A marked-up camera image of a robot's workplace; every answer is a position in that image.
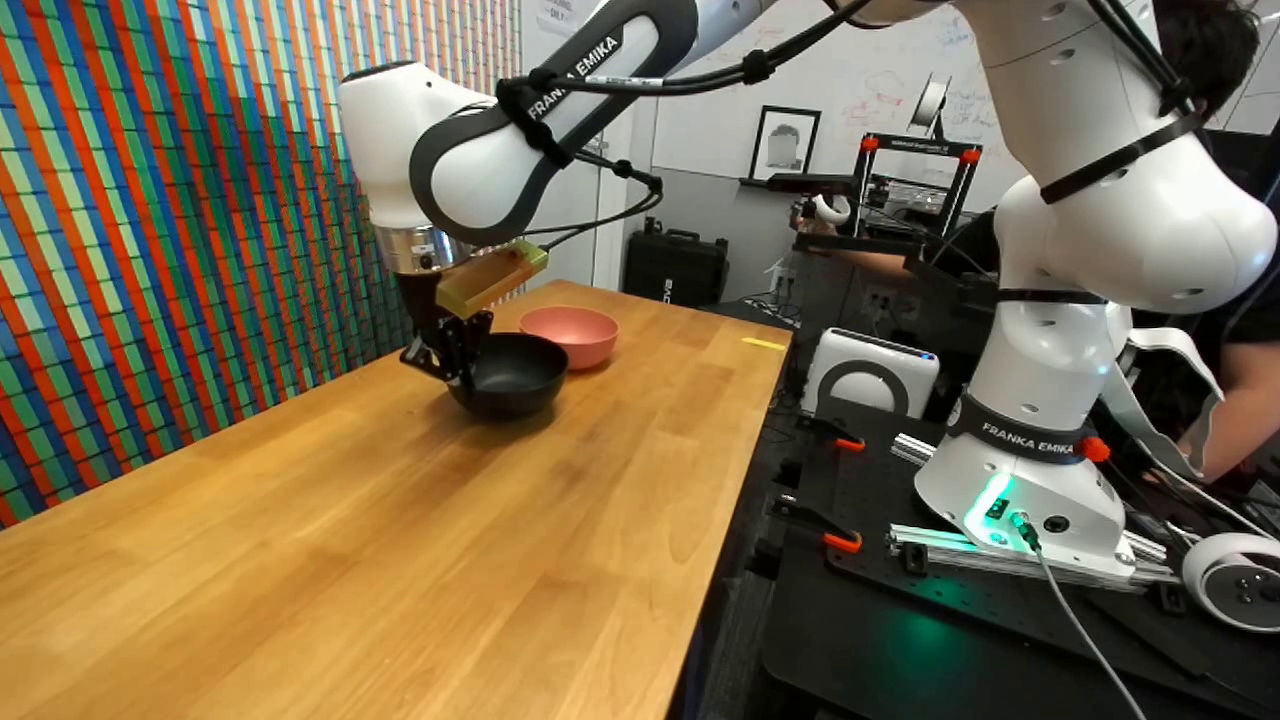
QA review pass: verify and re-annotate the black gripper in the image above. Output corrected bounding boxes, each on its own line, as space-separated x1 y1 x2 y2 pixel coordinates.
393 265 502 393

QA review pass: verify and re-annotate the black bowl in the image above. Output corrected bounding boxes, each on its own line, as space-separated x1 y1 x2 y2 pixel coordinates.
444 330 574 430

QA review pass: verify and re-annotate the person forearm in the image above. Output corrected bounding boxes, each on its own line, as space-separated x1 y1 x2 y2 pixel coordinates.
1194 337 1280 487

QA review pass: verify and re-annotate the light red bowl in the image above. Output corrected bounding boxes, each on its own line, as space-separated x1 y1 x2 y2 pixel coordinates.
517 303 624 378

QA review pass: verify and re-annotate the black carry case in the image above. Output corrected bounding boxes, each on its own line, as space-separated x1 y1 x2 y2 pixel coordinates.
620 215 732 309

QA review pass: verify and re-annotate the framed portrait picture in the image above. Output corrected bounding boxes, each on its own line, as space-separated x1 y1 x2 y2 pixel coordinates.
744 101 824 187

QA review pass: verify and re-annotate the orange black clamp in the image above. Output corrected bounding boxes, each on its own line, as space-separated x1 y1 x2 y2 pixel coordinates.
795 413 871 461
773 487 870 566

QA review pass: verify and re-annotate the white rounded box device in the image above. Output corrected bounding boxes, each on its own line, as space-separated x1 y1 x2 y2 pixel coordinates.
795 326 949 424

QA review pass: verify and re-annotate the dark printer desk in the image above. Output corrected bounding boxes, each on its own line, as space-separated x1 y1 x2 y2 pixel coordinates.
773 236 1001 400

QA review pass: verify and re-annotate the black orange 3D printer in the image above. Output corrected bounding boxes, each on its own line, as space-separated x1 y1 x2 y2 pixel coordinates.
791 130 993 276

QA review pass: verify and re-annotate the filament spool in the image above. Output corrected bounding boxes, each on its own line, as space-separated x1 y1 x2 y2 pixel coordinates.
907 74 958 140

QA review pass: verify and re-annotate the white round device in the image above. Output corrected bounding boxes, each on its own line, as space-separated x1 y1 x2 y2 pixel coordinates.
1177 530 1280 636

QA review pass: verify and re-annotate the tan wrist camera mount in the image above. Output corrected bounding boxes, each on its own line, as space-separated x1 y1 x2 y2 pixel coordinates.
431 236 551 326

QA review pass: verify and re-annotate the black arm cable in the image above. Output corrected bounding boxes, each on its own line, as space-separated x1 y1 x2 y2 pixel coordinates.
493 0 875 262

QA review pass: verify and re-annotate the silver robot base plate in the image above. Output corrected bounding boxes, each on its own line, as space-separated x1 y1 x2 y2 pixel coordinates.
885 520 1186 591

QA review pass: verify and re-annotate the black robot mount table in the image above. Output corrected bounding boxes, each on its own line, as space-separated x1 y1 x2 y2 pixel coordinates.
687 393 1280 720

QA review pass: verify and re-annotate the white base cable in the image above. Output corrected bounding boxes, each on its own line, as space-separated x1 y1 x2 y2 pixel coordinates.
1019 524 1151 720

